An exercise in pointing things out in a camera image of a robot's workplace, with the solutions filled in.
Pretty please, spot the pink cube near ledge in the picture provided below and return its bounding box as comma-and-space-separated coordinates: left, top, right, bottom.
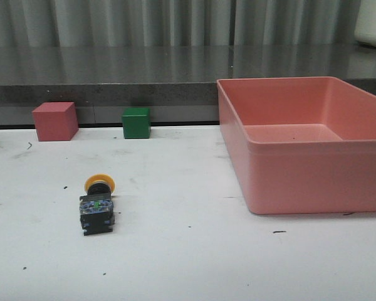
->
32, 102, 79, 142

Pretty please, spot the pink plastic bin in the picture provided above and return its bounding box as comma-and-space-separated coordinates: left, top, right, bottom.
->
217, 77, 376, 214

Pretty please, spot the green wooden cube right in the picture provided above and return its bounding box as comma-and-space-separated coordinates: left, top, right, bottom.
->
122, 107, 151, 139

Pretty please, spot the grey stone counter ledge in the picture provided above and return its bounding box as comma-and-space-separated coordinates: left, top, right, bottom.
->
0, 44, 376, 128

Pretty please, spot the yellow push button switch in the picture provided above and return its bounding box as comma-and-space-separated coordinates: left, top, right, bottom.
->
79, 174, 115, 236

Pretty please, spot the white appliance on counter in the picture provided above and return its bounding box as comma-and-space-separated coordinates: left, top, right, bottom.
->
354, 0, 376, 47

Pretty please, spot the white pleated curtain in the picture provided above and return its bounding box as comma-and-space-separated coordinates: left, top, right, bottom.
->
0, 1, 360, 47

